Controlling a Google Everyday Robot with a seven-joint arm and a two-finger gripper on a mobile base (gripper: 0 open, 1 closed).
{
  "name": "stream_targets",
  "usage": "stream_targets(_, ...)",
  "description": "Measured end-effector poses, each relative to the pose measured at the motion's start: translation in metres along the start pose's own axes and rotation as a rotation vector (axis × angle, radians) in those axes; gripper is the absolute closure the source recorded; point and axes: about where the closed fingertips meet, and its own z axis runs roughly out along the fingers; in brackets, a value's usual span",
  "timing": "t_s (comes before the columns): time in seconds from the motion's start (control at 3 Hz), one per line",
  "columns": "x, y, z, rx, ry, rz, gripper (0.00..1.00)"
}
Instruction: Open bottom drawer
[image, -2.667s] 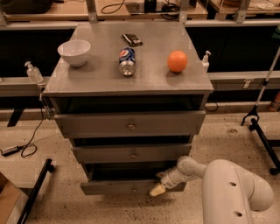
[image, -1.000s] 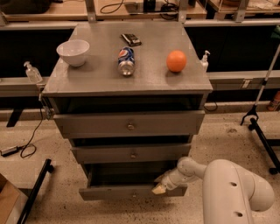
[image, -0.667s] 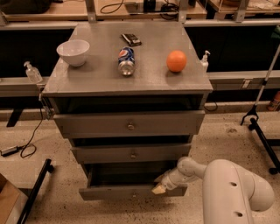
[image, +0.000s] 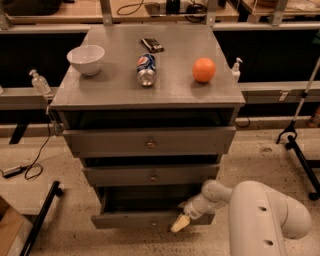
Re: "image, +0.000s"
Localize black wheeled stand right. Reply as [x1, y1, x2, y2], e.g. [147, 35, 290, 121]
[285, 135, 320, 201]

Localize grey drawer cabinet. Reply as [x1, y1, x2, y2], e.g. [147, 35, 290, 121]
[49, 23, 246, 211]

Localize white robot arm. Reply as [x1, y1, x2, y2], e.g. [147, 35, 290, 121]
[171, 180, 311, 256]

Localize black power adapter cable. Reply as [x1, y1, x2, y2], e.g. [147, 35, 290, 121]
[0, 123, 53, 181]

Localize orange fruit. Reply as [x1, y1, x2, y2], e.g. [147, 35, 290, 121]
[192, 58, 216, 83]

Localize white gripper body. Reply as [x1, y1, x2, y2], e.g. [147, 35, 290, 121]
[183, 194, 216, 220]

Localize dark snack packet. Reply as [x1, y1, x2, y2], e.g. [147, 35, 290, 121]
[141, 38, 164, 53]

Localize clear sanitizer bottle left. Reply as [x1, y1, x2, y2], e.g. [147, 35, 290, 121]
[29, 69, 51, 95]

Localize grey middle drawer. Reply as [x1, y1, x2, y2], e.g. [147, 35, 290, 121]
[82, 164, 219, 187]

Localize grey reacher pole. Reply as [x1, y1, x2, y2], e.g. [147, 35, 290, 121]
[276, 57, 320, 143]

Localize blue pepsi can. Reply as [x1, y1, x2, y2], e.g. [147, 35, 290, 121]
[136, 53, 157, 87]

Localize cardboard box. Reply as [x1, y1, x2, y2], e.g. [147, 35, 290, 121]
[0, 197, 24, 256]

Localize grey top drawer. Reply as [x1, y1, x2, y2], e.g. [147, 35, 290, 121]
[63, 127, 235, 158]

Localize black stand leg left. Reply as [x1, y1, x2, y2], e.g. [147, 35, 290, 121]
[19, 181, 63, 256]

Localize grey bottom drawer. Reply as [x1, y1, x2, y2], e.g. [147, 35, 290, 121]
[91, 184, 201, 229]

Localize grey drawer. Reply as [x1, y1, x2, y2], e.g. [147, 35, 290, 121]
[63, 127, 235, 158]
[82, 164, 219, 187]
[91, 184, 201, 229]

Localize white bowl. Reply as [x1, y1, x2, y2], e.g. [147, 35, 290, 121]
[67, 45, 105, 76]

